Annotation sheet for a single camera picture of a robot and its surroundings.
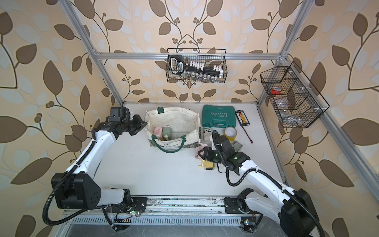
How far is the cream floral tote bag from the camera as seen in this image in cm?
82

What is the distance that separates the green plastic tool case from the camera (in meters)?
1.04

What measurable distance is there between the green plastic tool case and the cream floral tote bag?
0.44ft
